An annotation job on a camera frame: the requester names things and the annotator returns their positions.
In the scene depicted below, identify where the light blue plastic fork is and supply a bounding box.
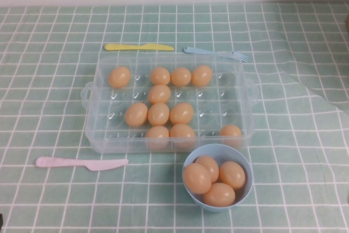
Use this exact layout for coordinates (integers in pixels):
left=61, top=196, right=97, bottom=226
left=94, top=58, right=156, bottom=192
left=182, top=46, right=249, bottom=63

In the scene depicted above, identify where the light blue bowl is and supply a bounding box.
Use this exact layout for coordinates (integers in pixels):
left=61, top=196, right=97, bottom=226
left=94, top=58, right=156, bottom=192
left=182, top=143, right=255, bottom=213

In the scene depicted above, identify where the clear plastic egg box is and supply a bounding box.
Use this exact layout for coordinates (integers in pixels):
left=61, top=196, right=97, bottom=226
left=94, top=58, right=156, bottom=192
left=81, top=51, right=259, bottom=154

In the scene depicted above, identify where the beige plastic egg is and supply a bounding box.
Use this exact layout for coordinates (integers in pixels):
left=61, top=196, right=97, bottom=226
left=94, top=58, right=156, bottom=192
left=170, top=67, right=192, bottom=87
left=183, top=163, right=212, bottom=195
left=219, top=161, right=246, bottom=190
left=148, top=84, right=172, bottom=105
left=191, top=65, right=213, bottom=87
left=150, top=67, right=171, bottom=86
left=170, top=123, right=196, bottom=149
left=108, top=65, right=131, bottom=89
left=170, top=102, right=195, bottom=125
left=195, top=155, right=220, bottom=183
left=147, top=102, right=170, bottom=126
left=219, top=124, right=243, bottom=149
left=124, top=102, right=149, bottom=128
left=145, top=126, right=170, bottom=151
left=203, top=182, right=236, bottom=208

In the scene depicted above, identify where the yellow plastic knife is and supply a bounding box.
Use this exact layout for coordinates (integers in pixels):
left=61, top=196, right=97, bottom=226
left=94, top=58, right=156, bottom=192
left=104, top=43, right=175, bottom=52

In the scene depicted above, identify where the pink plastic knife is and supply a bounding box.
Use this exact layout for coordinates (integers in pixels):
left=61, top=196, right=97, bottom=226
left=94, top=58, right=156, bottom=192
left=35, top=156, right=129, bottom=172

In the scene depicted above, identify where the green checked tablecloth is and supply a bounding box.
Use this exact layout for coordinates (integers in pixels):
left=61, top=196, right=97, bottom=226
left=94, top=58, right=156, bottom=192
left=0, top=2, right=349, bottom=233

